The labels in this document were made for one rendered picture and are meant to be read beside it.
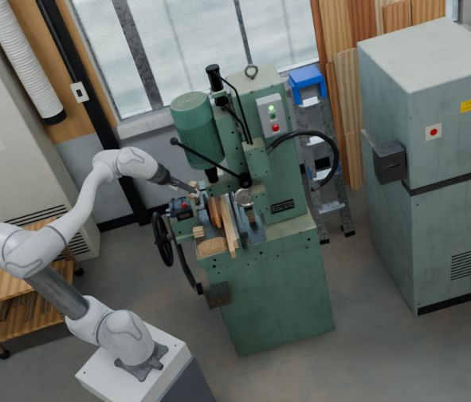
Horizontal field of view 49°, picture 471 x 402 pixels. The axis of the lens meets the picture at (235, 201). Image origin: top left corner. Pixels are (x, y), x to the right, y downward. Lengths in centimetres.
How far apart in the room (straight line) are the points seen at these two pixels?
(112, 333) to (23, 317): 160
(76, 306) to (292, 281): 110
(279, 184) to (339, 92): 131
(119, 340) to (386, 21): 254
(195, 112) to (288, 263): 90
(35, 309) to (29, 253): 193
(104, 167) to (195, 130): 42
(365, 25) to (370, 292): 172
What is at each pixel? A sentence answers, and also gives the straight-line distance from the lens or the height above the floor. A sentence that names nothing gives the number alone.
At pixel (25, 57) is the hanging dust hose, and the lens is 345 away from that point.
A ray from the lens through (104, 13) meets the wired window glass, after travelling 356.
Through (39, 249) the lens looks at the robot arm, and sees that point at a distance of 178.
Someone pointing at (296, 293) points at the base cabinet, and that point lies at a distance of 276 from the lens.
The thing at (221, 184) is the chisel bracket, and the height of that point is 106.
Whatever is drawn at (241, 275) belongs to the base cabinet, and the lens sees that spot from 258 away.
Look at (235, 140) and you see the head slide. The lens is 229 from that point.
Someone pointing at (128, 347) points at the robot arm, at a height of 88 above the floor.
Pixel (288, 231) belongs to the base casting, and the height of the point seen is 80.
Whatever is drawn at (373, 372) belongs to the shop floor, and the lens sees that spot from 291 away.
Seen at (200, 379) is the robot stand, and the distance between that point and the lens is 250.
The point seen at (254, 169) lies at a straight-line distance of 224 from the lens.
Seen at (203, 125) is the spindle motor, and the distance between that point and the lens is 222.
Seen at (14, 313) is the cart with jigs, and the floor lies 18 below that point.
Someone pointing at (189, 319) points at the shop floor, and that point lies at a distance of 334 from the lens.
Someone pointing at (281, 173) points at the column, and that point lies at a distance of 238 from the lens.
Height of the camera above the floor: 246
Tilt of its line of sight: 37 degrees down
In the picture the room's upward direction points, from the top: 17 degrees counter-clockwise
